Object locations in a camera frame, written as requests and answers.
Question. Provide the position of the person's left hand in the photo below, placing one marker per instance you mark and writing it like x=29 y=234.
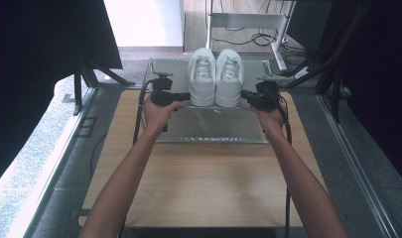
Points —
x=157 y=115

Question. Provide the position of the white desk frame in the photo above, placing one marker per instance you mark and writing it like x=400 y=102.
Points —
x=244 y=20

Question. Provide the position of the black tripod stand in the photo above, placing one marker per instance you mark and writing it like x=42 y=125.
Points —
x=89 y=76

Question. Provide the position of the dark curtain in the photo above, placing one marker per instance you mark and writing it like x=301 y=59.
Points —
x=29 y=66
x=383 y=82

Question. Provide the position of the white power strip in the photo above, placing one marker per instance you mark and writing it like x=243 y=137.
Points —
x=301 y=72

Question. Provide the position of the black metal stand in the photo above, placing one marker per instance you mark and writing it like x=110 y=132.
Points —
x=334 y=76

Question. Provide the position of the white sneaker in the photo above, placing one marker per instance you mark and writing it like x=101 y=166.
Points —
x=201 y=86
x=229 y=87

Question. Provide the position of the aluminium floor rail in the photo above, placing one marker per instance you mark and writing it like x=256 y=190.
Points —
x=49 y=178
x=357 y=172

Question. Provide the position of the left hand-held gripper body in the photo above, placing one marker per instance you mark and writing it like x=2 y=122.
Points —
x=162 y=95

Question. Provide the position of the metal two-tier shoe rack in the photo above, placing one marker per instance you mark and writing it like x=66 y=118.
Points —
x=215 y=125

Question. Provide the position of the person's right hand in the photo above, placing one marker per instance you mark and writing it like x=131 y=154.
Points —
x=271 y=122

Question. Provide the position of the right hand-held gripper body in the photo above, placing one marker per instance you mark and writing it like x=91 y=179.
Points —
x=268 y=97

